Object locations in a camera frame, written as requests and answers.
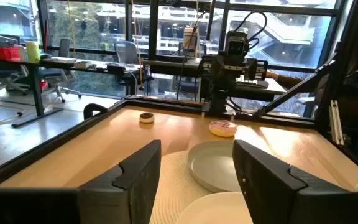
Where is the dark office chair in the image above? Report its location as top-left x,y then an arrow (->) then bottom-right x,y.
0,33 -> 30,101

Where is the red storage box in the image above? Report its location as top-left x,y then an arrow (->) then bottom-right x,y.
0,46 -> 21,62

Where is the round woven cream placemat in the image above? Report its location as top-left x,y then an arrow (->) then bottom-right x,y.
149,150 -> 217,224

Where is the black frame handle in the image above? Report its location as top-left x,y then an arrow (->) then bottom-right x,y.
83,103 -> 109,121

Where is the yellow hanging rope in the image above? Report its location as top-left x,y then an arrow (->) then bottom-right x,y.
66,0 -> 76,58
131,0 -> 145,91

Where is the black office desk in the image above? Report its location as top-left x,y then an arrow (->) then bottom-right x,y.
0,57 -> 142,128

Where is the light green cylinder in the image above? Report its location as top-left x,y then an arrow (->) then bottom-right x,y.
25,41 -> 41,63

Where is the small chocolate glazed donut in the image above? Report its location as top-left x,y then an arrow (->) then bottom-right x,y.
139,112 -> 155,124

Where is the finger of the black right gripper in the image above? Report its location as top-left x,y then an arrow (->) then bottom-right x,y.
199,55 -> 214,80
247,58 -> 269,81

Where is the pink glazed donut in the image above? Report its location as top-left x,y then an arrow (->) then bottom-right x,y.
209,119 -> 237,138

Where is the silver aluminium bar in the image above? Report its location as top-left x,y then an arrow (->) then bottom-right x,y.
329,99 -> 345,146

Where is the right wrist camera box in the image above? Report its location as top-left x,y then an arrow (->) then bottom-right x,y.
224,30 -> 250,58

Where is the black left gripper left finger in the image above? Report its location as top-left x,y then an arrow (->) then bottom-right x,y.
78,139 -> 162,224

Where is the person's forearm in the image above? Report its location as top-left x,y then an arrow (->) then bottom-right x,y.
277,73 -> 304,90

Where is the black computer keyboard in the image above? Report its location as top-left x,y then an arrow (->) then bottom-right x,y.
237,79 -> 270,90

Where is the grey round plate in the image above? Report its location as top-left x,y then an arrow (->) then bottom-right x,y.
187,139 -> 242,193

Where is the white round plate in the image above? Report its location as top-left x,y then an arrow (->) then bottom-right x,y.
175,192 -> 254,224

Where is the grey desk with keyboard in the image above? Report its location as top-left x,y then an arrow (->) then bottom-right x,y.
231,77 -> 288,103

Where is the grey office chair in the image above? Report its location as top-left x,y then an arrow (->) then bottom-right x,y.
40,37 -> 83,103
114,40 -> 140,65

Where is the black right camera cable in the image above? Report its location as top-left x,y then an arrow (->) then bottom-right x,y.
234,11 -> 269,50

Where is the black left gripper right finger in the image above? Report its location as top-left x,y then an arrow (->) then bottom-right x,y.
232,139 -> 354,224

